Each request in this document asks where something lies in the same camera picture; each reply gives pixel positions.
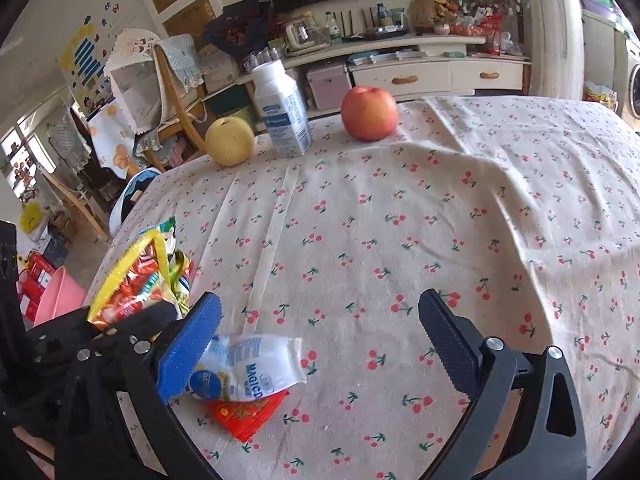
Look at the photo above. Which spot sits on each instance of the blue cartoon wipes packet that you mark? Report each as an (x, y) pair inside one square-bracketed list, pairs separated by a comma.
[(167, 230)]

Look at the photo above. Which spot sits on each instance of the wooden chair with cover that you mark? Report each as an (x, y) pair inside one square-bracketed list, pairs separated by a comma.
[(159, 87)]

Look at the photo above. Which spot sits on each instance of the yellow red snack bag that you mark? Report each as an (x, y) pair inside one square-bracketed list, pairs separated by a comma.
[(142, 277)]

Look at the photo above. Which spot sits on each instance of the dark flower bouquet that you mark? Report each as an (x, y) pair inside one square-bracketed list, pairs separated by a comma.
[(242, 28)]

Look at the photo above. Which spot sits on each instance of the white Magicday yogurt pouch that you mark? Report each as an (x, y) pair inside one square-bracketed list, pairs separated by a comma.
[(247, 368)]

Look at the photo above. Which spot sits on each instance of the pink storage box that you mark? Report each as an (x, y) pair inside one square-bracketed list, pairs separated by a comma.
[(329, 84)]

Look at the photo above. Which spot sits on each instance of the white washing machine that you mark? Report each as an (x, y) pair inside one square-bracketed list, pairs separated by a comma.
[(631, 107)]

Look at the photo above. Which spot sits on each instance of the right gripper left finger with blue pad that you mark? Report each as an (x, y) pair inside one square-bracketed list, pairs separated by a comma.
[(180, 359)]

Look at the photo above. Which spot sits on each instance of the white TV cabinet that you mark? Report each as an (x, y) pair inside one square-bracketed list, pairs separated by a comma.
[(415, 65)]

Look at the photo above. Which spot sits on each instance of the cherry print tablecloth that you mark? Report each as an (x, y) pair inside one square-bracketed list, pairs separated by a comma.
[(523, 213)]

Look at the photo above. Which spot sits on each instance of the red apple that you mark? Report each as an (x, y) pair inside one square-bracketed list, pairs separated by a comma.
[(369, 114)]

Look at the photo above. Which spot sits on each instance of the dining table orange print cloth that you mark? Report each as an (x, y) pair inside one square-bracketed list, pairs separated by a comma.
[(113, 141)]

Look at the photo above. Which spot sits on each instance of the electric kettle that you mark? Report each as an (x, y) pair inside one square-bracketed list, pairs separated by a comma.
[(301, 35)]

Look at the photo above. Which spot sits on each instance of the pink plastic bucket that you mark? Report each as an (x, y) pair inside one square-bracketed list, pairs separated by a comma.
[(61, 296)]

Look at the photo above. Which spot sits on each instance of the light wooden chair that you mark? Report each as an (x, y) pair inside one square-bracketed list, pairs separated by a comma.
[(78, 201)]

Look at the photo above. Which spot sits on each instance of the red gift boxes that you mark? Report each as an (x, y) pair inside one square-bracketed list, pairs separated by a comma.
[(32, 282)]

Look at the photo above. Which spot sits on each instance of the white plastic milk bottle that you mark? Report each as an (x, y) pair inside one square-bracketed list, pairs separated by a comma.
[(281, 108)]

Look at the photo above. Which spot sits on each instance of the yellow pear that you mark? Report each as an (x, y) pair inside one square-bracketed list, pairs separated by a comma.
[(229, 141)]

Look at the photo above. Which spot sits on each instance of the white curtain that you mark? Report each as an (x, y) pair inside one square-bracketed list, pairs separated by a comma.
[(554, 42)]

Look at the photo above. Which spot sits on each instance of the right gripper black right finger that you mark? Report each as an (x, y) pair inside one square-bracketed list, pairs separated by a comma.
[(547, 438)]

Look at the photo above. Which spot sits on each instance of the red gold candy packet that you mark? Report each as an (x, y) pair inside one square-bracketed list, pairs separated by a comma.
[(243, 419)]

